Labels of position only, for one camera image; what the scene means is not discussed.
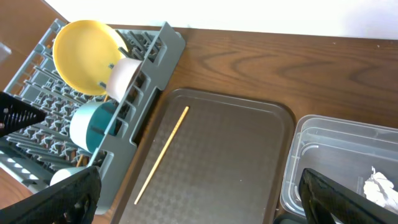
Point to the grey plastic dish rack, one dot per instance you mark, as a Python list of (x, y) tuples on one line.
[(35, 153)]

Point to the white ribbed cup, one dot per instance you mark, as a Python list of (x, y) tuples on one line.
[(65, 173)]

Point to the clear plastic waste bin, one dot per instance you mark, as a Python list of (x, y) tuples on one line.
[(345, 151)]

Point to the pale pink bowl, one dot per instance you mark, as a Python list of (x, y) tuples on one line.
[(121, 77)]

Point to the wooden chopstick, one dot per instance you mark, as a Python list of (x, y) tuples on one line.
[(80, 160), (162, 154)]

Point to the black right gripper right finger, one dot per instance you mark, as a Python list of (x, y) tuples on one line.
[(324, 200)]

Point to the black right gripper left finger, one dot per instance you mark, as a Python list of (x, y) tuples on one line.
[(72, 200)]

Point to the crumpled white tissue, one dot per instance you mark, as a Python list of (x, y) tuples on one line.
[(380, 190)]

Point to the dark brown serving tray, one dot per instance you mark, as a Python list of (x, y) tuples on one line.
[(224, 165)]

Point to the yellow round plate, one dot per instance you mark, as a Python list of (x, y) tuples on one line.
[(82, 53)]

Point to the light blue bowl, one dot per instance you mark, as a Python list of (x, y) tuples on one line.
[(89, 123)]

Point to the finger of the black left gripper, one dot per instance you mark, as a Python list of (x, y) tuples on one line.
[(16, 115)]

